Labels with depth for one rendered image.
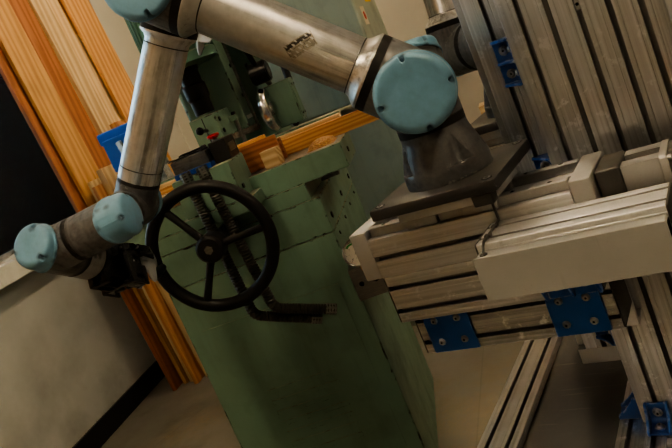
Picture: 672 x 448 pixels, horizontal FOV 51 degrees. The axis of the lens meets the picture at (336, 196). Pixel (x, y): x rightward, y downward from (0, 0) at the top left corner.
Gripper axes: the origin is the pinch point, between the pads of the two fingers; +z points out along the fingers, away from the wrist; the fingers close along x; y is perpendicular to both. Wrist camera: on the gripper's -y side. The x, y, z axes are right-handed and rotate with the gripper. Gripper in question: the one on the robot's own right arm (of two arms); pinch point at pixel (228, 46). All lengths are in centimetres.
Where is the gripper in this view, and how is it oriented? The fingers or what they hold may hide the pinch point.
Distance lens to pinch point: 164.4
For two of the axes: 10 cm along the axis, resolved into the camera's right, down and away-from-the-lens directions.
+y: 5.7, 4.4, -6.9
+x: 8.2, -3.5, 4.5
